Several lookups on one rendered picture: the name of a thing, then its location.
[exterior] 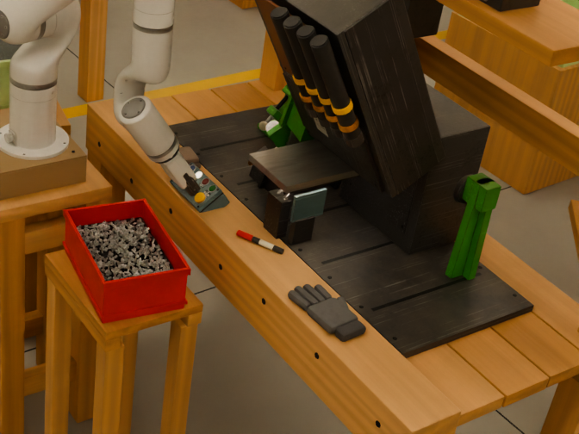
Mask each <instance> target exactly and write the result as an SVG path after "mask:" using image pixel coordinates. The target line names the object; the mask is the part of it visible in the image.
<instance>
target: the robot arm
mask: <svg viewBox="0 0 579 434"><path fill-rule="evenodd" d="M174 9H175V0H134V13H133V35H132V60H131V64H130V65H128V66H126V67H125V68H124V69H123V70H121V71H120V73H119V74H118V76H117V78H116V80H115V87H114V114H115V118H116V119H117V121H118V122H119V123H120V124H121V125H122V126H123V127H124V128H125V129H127V130H128V131H129V132H130V134H131V135H132V136H133V138H134V139H135V141H136V142H137V143H138V145H139V146H140V147H141V149H142V150H143V151H144V153H145V154H146V155H147V156H148V157H149V159H150V160H152V161H153V162H155V163H158V164H160V165H161V167H162V168H163V170H164V171H165V173H166V174H167V175H168V176H169V177H170V178H171V179H172V181H173V182H174V183H175V184H176V185H177V186H178V187H179V188H181V189H186V191H187V192H188V193H189V194H190V195H191V196H193V195H194V194H195V193H196V192H197V191H199V190H200V189H201V188H200V186H199V185H198V184H197V182H196V180H195V179H196V175H195V173H194V171H193V170H192V169H191V168H190V166H189V165H188V163H187V162H186V160H185V159H184V157H183V156H182V155H181V153H180V152H179V141H178V138H177V136H176V135H175V134H174V132H172V130H171V129H170V127H169V126H168V124H167V123H166V122H165V120H164V118H163V117H162V115H161V114H160V113H159V111H158V110H157V109H156V108H155V106H154V105H153V103H152V102H151V100H150V99H149V98H148V97H146V96H144V91H145V86H146V84H160V83H162V82H163V81H164V80H165V79H166V78H167V76H168V74H169V70H170V66H171V45H172V35H173V23H174ZM80 18H81V8H80V3H79V1H78V0H0V40H2V41H4V42H6V43H9V44H12V45H21V44H22V45H21V46H20V48H19V49H18V50H17V51H16V52H15V54H14V55H13V56H12V58H11V60H10V64H9V124H8V125H5V126H4V127H2V128H0V150H1V151H2V152H4V153H6V154H8V155H10V156H12V157H14V158H21V159H26V160H42V159H48V158H53V157H56V156H58V155H60V154H61V153H62V152H64V151H65V150H66V149H67V147H68V146H69V137H68V134H67V133H66V132H65V130H63V129H62V128H61V127H58V126H56V114H57V87H58V65H59V60H60V58H61V56H62V55H63V53H64V52H65V50H66V48H67V47H68V46H69V44H70V43H71V41H72V39H73V37H74V35H75V33H76V32H77V30H78V26H79V23H80Z"/></svg>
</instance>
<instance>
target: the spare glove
mask: <svg viewBox="0 0 579 434"><path fill-rule="evenodd" d="M288 297H289V299H291V300H292V301H293V302H295V304H296V305H298V306H299V307H300V308H302V309H303V310H304V311H307V313H308V316H310V317H311V318H312V319H313V320H314V321H315V322H316V323H318V324H319V325H320V326H321V327H322V328H323V329H324V330H326V331H327V332H328V333H330V334H335V336H336V337H337V338H338V339H339V340H340V341H342V342H345V341H347V340H349V339H352V338H355V337H357V336H359V335H362V334H364V333H365V330H366V327H365V325H364V324H362V323H361V322H360V321H358V317H357V315H356V314H354V313H353V312H352V311H351V310H350V309H349V307H348V306H347V303H346V300H345V298H344V297H342V296H340V297H338V298H337V299H336V298H332V296H331V295H330V294H329V293H328V292H327V291H326V290H325V289H324V288H323V287H322V286H321V285H320V284H317V285H315V286H314V288H313V287H312V286H311V285H310V284H305V285H304V286H303V288H302V287H301V286H296V287H295V288H294V290H290V291H289V292H288Z"/></svg>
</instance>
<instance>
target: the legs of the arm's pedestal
mask: <svg viewBox="0 0 579 434"><path fill-rule="evenodd" d="M108 203H109V199H106V200H101V201H95V202H91V203H87V204H84V205H79V206H76V207H71V208H83V207H89V206H96V205H102V204H108ZM71 208H65V209H71ZM63 211H64V209H60V210H57V211H53V212H49V213H45V214H38V222H34V223H30V224H27V225H25V218H23V219H19V220H12V221H8V222H4V223H0V434H24V396H27V395H30V394H35V393H38V392H40V391H43V390H46V347H47V275H46V274H45V254H47V253H51V252H55V251H61V250H64V249H65V247H64V246H63V244H62V243H63V241H65V217H64V215H63ZM33 252H37V308H36V310H34V311H31V312H27V313H25V255H26V254H29V253H33ZM35 335H36V364H37V366H34V367H31V368H28V369H24V338H29V337H33V336H35ZM96 358H97V341H96V340H95V339H94V338H93V336H92V335H91V334H90V332H89V331H88V329H87V328H86V327H85V326H84V324H83V323H82V321H81V320H80V319H79V317H78V316H77V315H76V314H75V313H74V311H73V310H72V338H71V363H70V388H69V412H70V414H71V415H72V416H73V418H74V419H75V421H76V422H77V423H80V422H82V421H85V420H87V419H92V418H93V408H94V392H95V375H96Z"/></svg>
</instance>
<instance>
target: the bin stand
mask: <svg viewBox="0 0 579 434"><path fill-rule="evenodd" d="M45 274H46V275H47V347H46V394H45V434H68V412H69V388H70V363H71V338H72V310H73V311H74V313H75V314H76V315H77V316H78V317H79V319H80V320H81V321H82V323H83V324H84V326H85V327H86V328H87V329H88V331H89V332H90V334H91V335H92V336H93V338H94V339H95V340H96V375H95V392H94V408H93V426H92V434H130V431H131V420H132V409H133V397H134V377H135V365H136V354H137V343H138V332H139V331H140V330H144V329H146V328H149V327H152V326H157V325H160V324H164V323H166V322H169V321H170V322H171V330H170V339H169V348H168V357H167V365H166V374H165V391H164V400H163V409H162V418H161V426H160V434H185V430H186V423H187V415H188V408H189V400H190V386H191V378H192V370H193V363H194V355H195V348H196V334H197V327H198V324H200V323H201V322H202V309H203V304H202V302H201V301H200V300H199V299H198V298H197V297H196V296H195V295H194V293H193V292H192V291H191V290H190V289H189V288H188V287H187V286H186V293H185V298H186V300H187V301H188V304H187V305H186V304H184V308H182V309H178V310H172V311H168V312H163V313H155V314H150V315H146V316H140V317H136V318H132V319H123V320H118V321H113V322H109V323H102V321H101V320H100V318H99V317H98V315H97V312H96V310H95V308H94V307H93V305H92V303H91V301H90V298H89V296H88V295H87V293H86V291H85V289H84V286H83V285H82V283H81V282H80V280H79V278H78V275H77V273H76V271H75V269H74V268H73V266H72V263H71V261H70V259H69V257H68V256H67V254H66V253H65V250H61V251H55V252H51V253H47V254H45Z"/></svg>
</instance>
